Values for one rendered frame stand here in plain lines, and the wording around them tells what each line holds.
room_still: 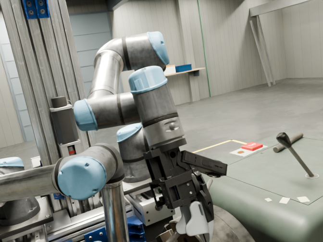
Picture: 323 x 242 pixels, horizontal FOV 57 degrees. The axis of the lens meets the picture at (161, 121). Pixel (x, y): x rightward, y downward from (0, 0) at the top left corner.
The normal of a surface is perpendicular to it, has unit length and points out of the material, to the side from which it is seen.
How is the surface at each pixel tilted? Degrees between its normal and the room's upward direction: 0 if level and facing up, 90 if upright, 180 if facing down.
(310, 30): 90
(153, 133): 82
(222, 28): 90
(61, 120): 90
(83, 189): 89
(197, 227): 74
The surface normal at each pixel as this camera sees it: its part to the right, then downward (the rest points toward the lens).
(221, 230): 0.06, -0.85
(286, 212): -0.48, -0.80
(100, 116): 0.05, 0.25
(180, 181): 0.44, -0.22
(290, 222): -0.62, -0.65
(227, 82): 0.44, 0.11
